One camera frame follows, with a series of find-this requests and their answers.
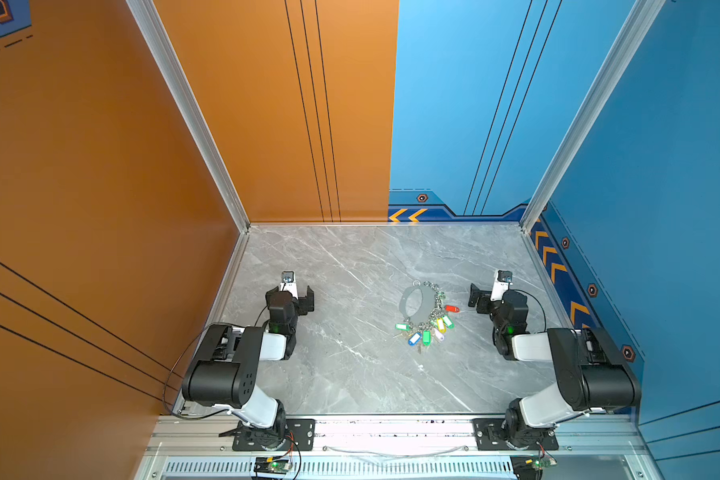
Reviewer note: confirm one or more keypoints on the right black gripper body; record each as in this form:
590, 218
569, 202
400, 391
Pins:
482, 299

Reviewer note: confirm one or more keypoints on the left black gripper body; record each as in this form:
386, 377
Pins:
303, 300

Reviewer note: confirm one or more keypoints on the yellow key tag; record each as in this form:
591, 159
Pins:
440, 325

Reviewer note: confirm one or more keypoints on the grey metal key holder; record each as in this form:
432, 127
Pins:
421, 302

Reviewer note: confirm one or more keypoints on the blue key tag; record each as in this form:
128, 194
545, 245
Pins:
415, 339

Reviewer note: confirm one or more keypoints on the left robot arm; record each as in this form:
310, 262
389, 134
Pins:
223, 373

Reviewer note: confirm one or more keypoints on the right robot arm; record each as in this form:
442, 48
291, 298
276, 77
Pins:
591, 374

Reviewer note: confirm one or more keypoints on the left green circuit board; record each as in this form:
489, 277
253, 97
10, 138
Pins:
271, 467

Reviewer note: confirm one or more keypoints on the green circuit board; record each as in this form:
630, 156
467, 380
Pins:
539, 464
271, 467

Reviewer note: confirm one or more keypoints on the right green circuit board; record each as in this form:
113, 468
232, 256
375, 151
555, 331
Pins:
539, 464

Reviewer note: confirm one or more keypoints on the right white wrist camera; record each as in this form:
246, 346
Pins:
502, 283

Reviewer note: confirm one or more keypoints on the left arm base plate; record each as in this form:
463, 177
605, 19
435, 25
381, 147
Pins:
291, 432

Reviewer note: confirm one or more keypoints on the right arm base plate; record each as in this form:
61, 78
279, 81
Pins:
494, 434

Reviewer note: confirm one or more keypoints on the aluminium front rail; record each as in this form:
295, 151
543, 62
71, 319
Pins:
406, 446

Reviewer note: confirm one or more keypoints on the right aluminium corner post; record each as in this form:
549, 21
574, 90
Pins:
628, 40

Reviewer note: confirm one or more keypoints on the aluminium corner post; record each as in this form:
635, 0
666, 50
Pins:
628, 40
154, 33

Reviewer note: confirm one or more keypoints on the left aluminium corner post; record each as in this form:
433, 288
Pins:
154, 33

